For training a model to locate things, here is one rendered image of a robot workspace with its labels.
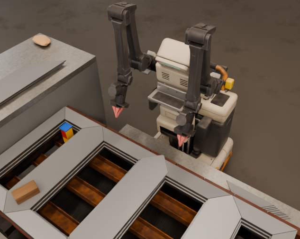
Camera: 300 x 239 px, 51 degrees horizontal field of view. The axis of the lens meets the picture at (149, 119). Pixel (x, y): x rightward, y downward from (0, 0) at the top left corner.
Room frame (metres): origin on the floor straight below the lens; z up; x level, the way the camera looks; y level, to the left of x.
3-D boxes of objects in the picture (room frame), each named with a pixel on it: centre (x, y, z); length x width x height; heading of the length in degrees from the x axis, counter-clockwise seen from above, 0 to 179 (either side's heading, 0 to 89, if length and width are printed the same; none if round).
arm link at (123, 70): (1.45, 0.14, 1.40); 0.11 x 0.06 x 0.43; 56
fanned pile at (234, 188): (0.91, -0.57, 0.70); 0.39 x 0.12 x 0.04; 54
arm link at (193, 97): (1.21, -0.22, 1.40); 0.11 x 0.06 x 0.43; 56
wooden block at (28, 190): (0.91, 0.65, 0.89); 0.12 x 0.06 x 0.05; 127
